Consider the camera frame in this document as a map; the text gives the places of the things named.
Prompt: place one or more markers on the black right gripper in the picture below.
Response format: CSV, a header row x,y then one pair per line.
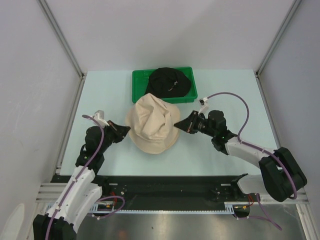
x,y
188,124

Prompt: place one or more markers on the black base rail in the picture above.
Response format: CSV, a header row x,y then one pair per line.
x,y
173,193

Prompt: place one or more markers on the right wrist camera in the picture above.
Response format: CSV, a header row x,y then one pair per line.
x,y
204,105

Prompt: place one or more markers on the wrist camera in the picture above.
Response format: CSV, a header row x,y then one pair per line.
x,y
204,105
99,117

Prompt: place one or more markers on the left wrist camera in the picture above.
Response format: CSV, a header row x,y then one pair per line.
x,y
99,117

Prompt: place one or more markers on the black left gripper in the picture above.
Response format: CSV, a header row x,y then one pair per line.
x,y
120,131

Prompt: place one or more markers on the aluminium frame post right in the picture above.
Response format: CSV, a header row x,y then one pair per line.
x,y
278,36

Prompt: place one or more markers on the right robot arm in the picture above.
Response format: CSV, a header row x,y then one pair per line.
x,y
280,175

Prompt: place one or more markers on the beige smile bucket hat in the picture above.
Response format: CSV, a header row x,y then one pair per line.
x,y
151,121

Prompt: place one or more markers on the aluminium frame post left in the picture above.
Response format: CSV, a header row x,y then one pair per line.
x,y
53,23

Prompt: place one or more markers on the green plastic tray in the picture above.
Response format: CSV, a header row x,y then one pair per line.
x,y
140,81

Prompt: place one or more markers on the white cable duct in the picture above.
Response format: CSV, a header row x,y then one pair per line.
x,y
226,209

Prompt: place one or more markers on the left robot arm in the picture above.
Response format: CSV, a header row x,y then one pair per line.
x,y
84,188

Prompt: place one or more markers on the aluminium frame post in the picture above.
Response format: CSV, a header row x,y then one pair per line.
x,y
53,23
278,36

